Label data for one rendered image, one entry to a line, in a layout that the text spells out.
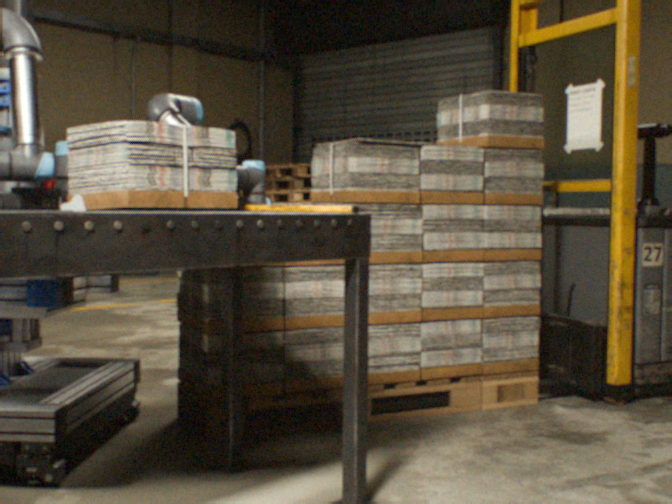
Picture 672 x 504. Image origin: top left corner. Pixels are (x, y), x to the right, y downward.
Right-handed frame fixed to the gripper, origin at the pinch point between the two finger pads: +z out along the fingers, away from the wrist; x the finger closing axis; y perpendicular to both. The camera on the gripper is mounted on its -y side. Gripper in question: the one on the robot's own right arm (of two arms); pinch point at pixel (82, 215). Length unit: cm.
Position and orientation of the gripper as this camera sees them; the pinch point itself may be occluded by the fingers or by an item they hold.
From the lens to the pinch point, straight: 244.0
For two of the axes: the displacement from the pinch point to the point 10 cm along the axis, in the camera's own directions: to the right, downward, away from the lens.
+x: -7.5, -0.4, 6.6
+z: 6.6, -0.3, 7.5
